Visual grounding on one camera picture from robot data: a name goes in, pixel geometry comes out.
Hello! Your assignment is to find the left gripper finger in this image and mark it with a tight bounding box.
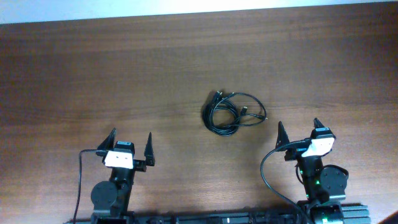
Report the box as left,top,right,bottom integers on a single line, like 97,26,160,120
97,128,116,151
144,133,155,166

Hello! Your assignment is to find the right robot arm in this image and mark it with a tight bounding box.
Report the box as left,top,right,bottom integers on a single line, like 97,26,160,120
275,118,349,223

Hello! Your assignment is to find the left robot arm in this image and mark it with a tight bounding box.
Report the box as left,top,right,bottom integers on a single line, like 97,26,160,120
90,129,155,223

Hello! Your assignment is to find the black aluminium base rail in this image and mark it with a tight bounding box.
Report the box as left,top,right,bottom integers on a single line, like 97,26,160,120
76,205,371,224

